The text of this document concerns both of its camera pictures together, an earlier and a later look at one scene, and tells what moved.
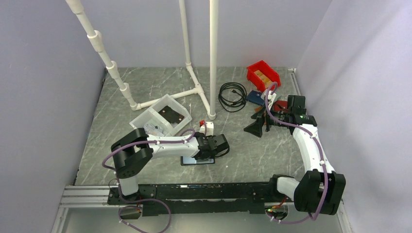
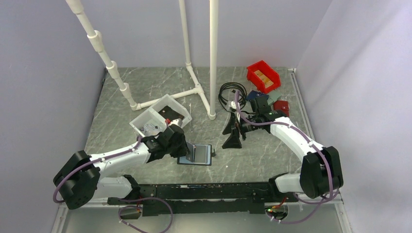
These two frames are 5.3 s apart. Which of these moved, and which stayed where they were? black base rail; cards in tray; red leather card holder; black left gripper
Moved: black left gripper
Stayed: red leather card holder; cards in tray; black base rail
